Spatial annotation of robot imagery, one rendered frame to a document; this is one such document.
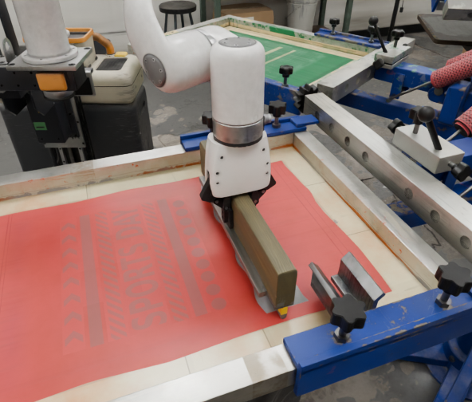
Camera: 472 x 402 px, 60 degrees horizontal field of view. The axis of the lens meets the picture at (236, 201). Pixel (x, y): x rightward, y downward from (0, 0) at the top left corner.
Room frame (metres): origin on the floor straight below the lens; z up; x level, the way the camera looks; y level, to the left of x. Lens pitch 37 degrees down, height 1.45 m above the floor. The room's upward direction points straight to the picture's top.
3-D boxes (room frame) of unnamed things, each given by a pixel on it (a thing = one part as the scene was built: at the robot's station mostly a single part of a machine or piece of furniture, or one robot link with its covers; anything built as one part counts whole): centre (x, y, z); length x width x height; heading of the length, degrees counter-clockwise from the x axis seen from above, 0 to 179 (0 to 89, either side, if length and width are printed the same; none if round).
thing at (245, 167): (0.55, 0.00, 1.12); 0.10 x 0.07 x 0.11; 110
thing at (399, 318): (0.33, -0.21, 0.97); 0.30 x 0.05 x 0.07; 110
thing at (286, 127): (0.86, -0.02, 0.97); 0.30 x 0.05 x 0.07; 110
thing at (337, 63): (1.46, -0.19, 1.05); 1.08 x 0.61 x 0.23; 50
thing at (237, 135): (0.55, -0.01, 1.18); 0.09 x 0.07 x 0.03; 110
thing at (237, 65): (0.59, 0.02, 1.24); 0.15 x 0.10 x 0.11; 46
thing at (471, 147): (0.71, -0.42, 1.02); 0.17 x 0.06 x 0.05; 110
